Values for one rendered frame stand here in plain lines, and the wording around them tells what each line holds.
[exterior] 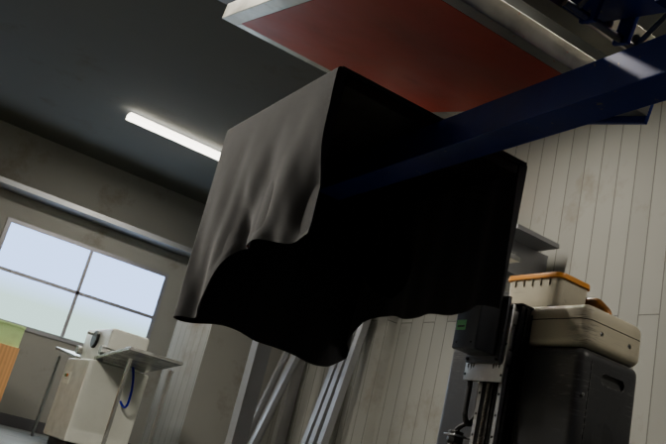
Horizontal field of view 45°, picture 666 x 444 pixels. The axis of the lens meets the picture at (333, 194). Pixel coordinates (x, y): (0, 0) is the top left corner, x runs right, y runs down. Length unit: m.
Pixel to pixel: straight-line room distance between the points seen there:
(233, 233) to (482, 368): 1.08
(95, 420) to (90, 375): 0.37
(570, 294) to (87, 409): 5.22
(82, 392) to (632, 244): 4.45
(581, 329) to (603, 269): 2.99
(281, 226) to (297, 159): 0.12
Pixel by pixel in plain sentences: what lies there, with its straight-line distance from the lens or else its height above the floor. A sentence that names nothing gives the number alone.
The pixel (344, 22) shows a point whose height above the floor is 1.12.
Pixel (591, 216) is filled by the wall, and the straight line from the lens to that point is 5.52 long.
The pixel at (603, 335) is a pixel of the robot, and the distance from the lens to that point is 2.37.
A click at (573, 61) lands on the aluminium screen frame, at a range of 1.43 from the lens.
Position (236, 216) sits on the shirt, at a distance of 1.57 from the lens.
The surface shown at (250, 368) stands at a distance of 2.03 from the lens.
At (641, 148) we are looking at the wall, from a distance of 5.49.
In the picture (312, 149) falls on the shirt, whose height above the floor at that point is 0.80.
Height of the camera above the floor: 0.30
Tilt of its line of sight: 19 degrees up
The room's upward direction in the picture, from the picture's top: 14 degrees clockwise
